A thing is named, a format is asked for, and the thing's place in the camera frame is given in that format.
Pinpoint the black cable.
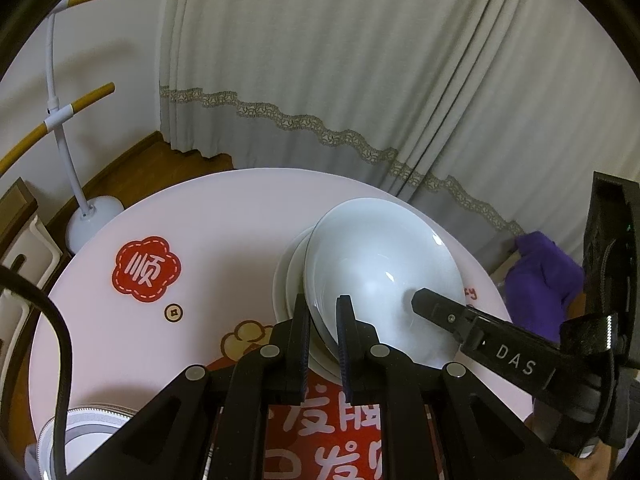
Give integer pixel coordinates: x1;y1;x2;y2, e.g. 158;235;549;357
0;265;73;478

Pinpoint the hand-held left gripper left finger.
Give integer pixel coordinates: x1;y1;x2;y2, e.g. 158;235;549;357
65;292;313;480

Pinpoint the person's right forearm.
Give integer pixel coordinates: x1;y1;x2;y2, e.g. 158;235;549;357
560;447;618;480

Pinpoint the brown wooden frame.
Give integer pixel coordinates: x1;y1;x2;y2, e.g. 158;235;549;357
0;177;38;261

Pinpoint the purple cloth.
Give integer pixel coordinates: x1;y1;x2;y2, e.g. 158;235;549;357
505;231;586;341

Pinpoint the round table with pink cloth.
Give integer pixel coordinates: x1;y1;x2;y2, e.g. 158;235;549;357
27;167;533;480

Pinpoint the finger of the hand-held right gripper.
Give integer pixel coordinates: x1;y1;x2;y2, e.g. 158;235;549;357
411;288;563;397

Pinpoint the white plate with grey rim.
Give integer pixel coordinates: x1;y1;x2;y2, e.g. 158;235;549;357
37;406;138;480

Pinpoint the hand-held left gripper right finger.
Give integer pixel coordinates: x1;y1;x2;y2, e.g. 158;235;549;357
335;295;576;480

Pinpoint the white porcelain bowl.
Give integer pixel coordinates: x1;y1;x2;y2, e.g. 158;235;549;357
272;240;346;386
303;199;466;368
285;227;346;378

